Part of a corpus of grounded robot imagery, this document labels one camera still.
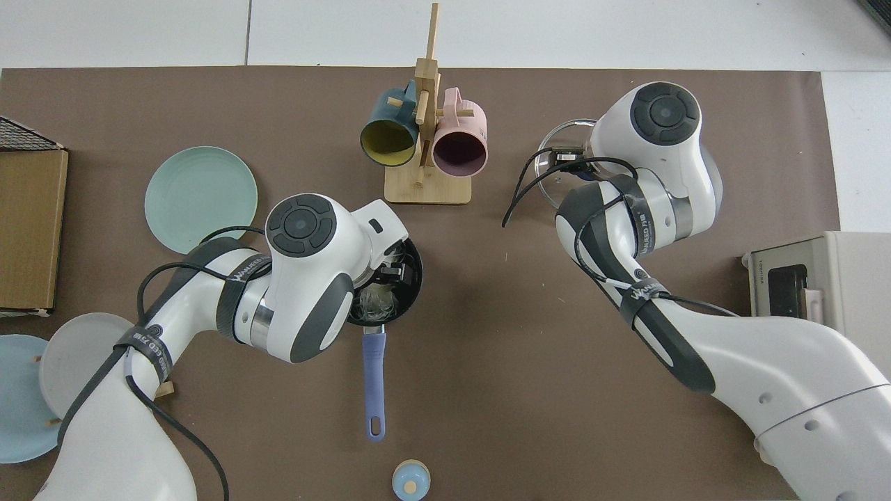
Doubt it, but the glass lid with blue knob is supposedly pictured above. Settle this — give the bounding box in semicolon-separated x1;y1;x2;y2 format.
536;118;601;209

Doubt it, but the white vermicelli bundle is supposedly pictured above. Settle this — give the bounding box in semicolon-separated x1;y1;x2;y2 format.
355;285;399;324

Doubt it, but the pale green plate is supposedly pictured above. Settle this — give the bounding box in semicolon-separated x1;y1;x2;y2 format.
144;146;258;255

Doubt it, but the white plate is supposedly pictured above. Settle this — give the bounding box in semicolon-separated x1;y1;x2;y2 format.
38;312;136;420

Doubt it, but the light blue plate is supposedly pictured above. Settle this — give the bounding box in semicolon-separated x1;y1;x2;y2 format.
0;335;63;464

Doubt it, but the wooden cup stand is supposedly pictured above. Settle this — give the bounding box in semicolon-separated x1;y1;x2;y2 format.
384;2;473;205

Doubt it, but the brown table cloth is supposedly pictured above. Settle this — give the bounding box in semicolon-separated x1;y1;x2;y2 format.
0;66;839;501

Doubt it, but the dark teal mug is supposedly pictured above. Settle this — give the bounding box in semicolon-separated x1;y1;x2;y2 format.
360;79;422;168

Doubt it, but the pink ribbed mug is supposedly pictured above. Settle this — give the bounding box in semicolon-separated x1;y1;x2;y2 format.
432;87;488;178

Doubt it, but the dark blue saucepan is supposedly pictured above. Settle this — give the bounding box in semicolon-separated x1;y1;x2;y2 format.
345;237;424;443

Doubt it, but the small blue round thing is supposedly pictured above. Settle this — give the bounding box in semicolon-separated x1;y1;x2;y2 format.
392;460;432;500

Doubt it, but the pale toaster oven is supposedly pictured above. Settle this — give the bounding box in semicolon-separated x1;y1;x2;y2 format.
741;231;891;342

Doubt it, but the dark grey equipment piece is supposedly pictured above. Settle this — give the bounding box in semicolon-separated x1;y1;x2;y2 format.
860;0;891;32

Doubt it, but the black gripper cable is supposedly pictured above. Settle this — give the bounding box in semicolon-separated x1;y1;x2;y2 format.
503;157;739;317
57;225;269;501

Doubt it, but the wire basket with wooden floor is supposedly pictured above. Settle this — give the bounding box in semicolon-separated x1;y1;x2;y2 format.
0;116;69;317

